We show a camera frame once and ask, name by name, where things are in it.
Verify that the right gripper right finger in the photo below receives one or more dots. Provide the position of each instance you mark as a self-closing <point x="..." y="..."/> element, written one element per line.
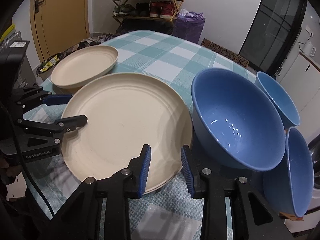
<point x="199" y="184"/>

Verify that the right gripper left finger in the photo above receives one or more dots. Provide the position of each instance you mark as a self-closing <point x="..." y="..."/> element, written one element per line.
<point x="130" y="182"/>

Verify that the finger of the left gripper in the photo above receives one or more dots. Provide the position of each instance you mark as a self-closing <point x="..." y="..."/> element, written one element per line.
<point x="64" y="124"/>
<point x="56" y="99"/>

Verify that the large beige plate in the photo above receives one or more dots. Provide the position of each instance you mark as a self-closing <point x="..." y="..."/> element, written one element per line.
<point x="126" y="111"/>

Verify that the large blue bowl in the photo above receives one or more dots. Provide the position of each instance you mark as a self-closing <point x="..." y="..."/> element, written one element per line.
<point x="235" y="121"/>

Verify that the white kitchen cabinet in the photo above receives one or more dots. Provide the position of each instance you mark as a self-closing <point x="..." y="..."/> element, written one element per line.
<point x="302" y="80"/>

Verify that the person left hand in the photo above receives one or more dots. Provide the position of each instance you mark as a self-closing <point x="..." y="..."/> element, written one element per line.
<point x="9" y="173"/>

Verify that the yellow snack packet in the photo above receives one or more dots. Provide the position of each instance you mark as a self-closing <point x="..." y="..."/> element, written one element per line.
<point x="46" y="65"/>

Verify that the yellow wooden door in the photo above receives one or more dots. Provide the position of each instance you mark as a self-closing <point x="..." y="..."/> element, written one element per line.
<point x="57" y="25"/>

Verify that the purple plastic bag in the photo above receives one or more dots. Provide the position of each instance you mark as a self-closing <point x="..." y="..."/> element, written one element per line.
<point x="189" y="25"/>

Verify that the black glass door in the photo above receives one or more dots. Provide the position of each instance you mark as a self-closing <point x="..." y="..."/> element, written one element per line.
<point x="273" y="33"/>

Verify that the white electric kettle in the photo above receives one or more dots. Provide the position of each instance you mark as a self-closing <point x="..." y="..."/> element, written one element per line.
<point x="309" y="49"/>

